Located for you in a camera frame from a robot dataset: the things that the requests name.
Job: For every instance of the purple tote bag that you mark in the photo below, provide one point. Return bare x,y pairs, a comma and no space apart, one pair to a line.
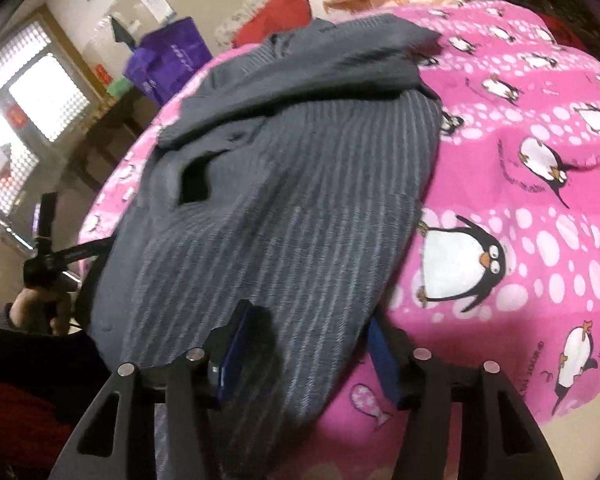
167,59

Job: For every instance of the green basket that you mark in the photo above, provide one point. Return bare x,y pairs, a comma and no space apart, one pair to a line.
119,87

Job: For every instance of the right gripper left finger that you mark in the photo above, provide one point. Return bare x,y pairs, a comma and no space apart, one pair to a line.
115,438

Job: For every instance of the window with lattice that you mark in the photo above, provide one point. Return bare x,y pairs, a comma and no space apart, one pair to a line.
46,91

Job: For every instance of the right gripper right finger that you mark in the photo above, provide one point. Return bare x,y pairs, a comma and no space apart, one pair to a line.
499,438

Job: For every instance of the dark cloth on wall hook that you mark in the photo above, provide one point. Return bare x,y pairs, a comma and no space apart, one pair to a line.
121,34

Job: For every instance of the red heart pillow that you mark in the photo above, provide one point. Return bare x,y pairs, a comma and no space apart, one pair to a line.
274,17

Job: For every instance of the left hand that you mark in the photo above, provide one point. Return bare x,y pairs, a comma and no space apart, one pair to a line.
41,311

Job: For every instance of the dark wooden side table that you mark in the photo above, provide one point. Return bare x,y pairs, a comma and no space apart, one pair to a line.
126,117

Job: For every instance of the wall calendar poster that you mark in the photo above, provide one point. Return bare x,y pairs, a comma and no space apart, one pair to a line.
161,10

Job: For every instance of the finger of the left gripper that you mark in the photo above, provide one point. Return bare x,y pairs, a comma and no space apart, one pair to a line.
84,251
44,219

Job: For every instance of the grey pinstriped coat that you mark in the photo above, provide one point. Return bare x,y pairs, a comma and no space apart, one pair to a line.
291,178

